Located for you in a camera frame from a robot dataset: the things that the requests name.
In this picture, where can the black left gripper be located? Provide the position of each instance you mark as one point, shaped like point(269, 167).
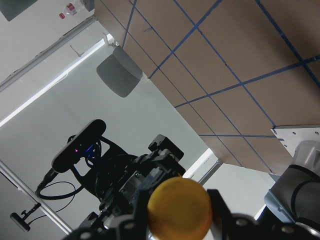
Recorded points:
point(118, 183)

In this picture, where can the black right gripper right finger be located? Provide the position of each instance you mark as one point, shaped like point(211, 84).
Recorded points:
point(239, 226)

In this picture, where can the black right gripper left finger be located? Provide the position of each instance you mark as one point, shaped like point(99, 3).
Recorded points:
point(124, 227)

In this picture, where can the brown paper table mat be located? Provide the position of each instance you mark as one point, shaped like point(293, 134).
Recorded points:
point(234, 69)

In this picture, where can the plastic bottle red label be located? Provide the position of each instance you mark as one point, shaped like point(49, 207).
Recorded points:
point(72, 8)

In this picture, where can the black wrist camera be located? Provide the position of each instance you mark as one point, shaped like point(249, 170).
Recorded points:
point(76, 148)

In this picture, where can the small black ceiling camera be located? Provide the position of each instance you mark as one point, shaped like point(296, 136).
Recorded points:
point(20, 219)

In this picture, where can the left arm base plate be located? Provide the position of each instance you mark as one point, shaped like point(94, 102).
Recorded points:
point(291, 136)

